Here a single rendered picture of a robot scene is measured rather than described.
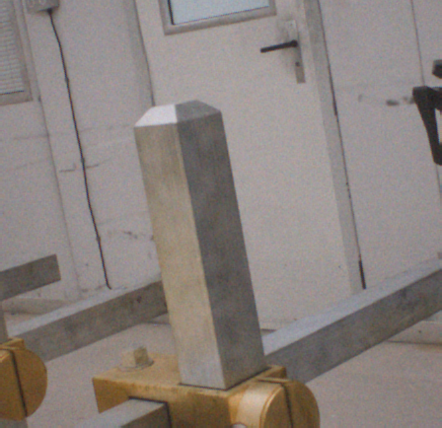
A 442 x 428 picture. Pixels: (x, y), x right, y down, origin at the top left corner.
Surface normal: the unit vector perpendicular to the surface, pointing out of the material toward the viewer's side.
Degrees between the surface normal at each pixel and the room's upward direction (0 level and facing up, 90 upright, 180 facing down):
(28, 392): 90
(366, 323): 90
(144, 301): 90
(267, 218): 90
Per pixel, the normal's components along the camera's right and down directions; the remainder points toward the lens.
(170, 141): -0.68, 0.23
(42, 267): 0.71, -0.02
